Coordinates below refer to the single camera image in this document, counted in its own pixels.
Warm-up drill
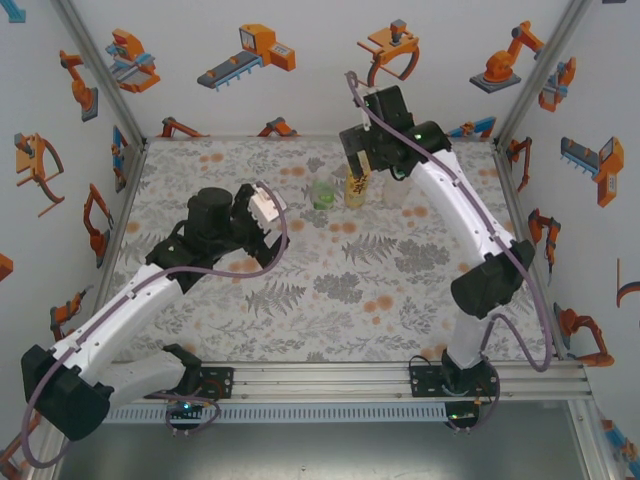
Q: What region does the yellow tea bottle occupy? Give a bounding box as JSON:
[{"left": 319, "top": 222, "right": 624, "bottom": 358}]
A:
[{"left": 343, "top": 162, "right": 374, "bottom": 210}]

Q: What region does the clear water bottle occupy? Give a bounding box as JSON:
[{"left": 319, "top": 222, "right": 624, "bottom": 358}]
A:
[{"left": 382, "top": 169, "right": 414, "bottom": 210}]

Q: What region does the small green label bottle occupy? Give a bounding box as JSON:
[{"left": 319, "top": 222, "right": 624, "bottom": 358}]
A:
[{"left": 310, "top": 179, "right": 335, "bottom": 211}]

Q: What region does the grey floral tablecloth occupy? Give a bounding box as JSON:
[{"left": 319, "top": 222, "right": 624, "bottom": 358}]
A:
[{"left": 102, "top": 138, "right": 549, "bottom": 364}]

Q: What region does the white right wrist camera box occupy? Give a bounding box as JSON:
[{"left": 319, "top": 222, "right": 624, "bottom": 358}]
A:
[{"left": 357, "top": 84, "right": 376, "bottom": 134}]

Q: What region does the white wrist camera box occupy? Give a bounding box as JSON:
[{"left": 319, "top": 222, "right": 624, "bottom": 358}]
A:
[
  {"left": 357, "top": 84, "right": 376, "bottom": 134},
  {"left": 248, "top": 182, "right": 289, "bottom": 229}
]

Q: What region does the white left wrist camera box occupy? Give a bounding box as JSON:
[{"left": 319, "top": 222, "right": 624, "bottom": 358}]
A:
[{"left": 248, "top": 182, "right": 289, "bottom": 229}]

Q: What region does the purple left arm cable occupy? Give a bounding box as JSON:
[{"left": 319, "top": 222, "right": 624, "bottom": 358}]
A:
[{"left": 19, "top": 181, "right": 291, "bottom": 469}]

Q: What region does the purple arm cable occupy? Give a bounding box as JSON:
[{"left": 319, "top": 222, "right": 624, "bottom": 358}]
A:
[
  {"left": 344, "top": 71, "right": 555, "bottom": 434},
  {"left": 19, "top": 181, "right": 291, "bottom": 469}
]

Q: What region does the aluminium table side rail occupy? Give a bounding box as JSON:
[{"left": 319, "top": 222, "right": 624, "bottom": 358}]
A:
[
  {"left": 492, "top": 142, "right": 566, "bottom": 359},
  {"left": 97, "top": 142, "right": 150, "bottom": 271}
]

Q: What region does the aluminium frame post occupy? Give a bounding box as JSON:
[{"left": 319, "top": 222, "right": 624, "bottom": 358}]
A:
[
  {"left": 49, "top": 0, "right": 150, "bottom": 147},
  {"left": 494, "top": 0, "right": 594, "bottom": 147}
]

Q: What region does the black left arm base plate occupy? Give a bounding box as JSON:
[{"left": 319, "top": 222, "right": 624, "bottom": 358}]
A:
[{"left": 149, "top": 367, "right": 235, "bottom": 400}]

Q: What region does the aluminium front rail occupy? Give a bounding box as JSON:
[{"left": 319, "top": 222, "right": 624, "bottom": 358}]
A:
[{"left": 47, "top": 360, "right": 594, "bottom": 405}]

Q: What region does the white slotted cable tray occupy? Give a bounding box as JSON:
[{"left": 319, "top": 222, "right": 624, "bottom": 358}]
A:
[{"left": 67, "top": 403, "right": 446, "bottom": 424}]

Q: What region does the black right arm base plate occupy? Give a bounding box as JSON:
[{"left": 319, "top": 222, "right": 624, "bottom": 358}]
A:
[{"left": 408, "top": 366, "right": 501, "bottom": 399}]

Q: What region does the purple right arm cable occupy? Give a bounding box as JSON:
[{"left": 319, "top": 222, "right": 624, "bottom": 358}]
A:
[{"left": 344, "top": 71, "right": 555, "bottom": 434}]

